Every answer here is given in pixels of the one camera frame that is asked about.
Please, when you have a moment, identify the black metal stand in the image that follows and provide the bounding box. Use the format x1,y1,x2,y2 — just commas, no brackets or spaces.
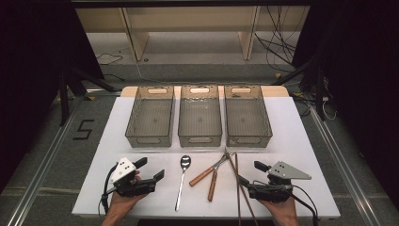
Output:
57,64,118,127
271,55,328,121

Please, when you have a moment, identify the person's left hand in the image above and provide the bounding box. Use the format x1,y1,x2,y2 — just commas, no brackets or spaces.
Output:
105,190,149,220

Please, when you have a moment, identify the thin black floor cable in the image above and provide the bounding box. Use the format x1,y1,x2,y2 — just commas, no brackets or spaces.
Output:
94,51,126,83

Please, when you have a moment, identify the left hand-held gripper black cable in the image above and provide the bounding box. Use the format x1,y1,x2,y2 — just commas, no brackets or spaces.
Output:
98,164,120,218

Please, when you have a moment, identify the smoky clear plastic bin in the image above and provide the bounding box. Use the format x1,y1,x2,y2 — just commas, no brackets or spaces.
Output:
124,85,175,149
177,84,223,148
224,84,273,149

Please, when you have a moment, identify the light wooden shelf unit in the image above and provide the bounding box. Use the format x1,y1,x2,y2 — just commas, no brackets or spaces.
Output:
74,5,310,62

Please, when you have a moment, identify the short metal floor rail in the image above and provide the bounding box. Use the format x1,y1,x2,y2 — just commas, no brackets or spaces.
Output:
85,89,122,97

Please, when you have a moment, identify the hand-held gripper black cable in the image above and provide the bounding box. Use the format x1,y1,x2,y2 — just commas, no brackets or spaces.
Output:
290,184,320,226
98,164,120,218

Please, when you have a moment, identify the silver metal spoon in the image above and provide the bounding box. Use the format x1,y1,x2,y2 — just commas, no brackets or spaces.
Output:
174,154,192,212

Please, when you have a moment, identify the wooden-handled fork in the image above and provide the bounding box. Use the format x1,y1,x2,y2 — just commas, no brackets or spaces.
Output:
207,147,229,202

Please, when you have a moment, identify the black curtain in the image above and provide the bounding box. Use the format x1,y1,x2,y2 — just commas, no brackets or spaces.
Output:
0,0,104,194
291,0,399,202

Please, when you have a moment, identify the right hand-held gripper black cable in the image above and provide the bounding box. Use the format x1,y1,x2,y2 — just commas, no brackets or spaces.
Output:
290,184,320,226

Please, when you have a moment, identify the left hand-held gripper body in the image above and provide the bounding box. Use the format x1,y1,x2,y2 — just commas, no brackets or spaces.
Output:
107,156,157,199

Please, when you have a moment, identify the person's right hand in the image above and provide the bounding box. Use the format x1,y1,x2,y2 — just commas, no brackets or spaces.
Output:
258,196,300,222

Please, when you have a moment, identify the bundle of black cables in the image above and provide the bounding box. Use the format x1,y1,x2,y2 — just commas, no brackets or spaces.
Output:
254,5,304,73

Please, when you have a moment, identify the wooden-handled knife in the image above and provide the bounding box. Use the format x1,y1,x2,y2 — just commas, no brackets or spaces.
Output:
188,152,235,187

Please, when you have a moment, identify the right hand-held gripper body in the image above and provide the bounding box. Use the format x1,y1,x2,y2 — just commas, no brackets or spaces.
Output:
247,160,313,203

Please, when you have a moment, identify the black frame bar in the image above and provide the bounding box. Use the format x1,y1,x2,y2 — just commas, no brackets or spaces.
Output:
70,0,314,8

